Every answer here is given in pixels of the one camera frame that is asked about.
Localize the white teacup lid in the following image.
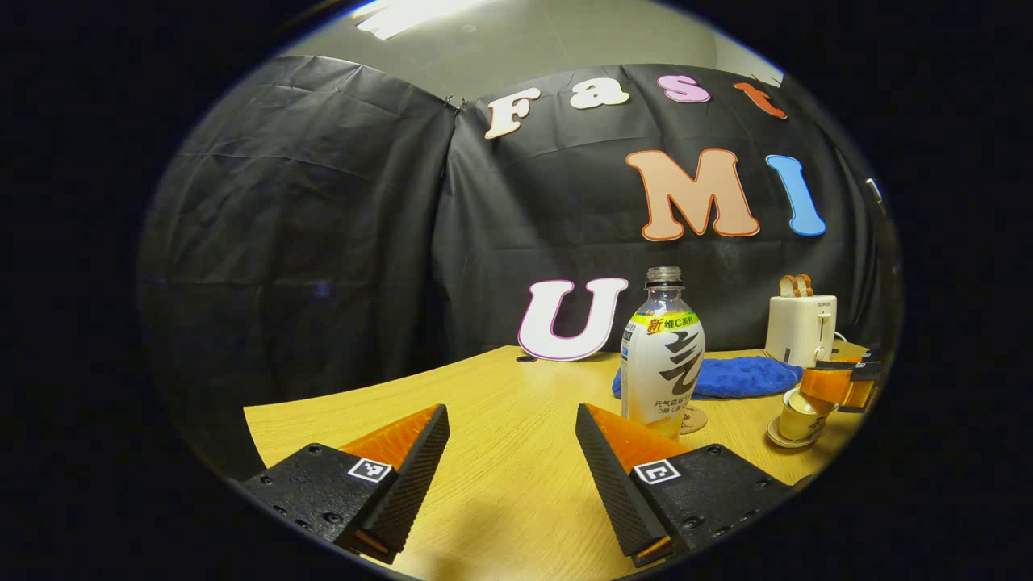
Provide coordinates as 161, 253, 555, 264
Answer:
784, 386, 840, 417

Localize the black backdrop cloth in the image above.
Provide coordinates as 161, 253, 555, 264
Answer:
137, 55, 897, 477

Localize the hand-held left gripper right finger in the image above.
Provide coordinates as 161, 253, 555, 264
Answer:
575, 403, 796, 568

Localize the clear labelled water bottle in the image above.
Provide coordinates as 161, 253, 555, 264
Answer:
620, 266, 706, 441

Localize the white toaster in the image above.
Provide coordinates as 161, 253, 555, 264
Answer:
764, 295, 839, 369

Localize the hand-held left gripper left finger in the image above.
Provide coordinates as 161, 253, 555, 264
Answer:
240, 403, 451, 566

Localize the teacup saucer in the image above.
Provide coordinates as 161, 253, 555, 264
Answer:
766, 416, 826, 449

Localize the white teacup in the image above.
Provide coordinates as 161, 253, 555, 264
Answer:
779, 389, 834, 442

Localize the blue towel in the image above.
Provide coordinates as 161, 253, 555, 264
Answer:
611, 356, 805, 400

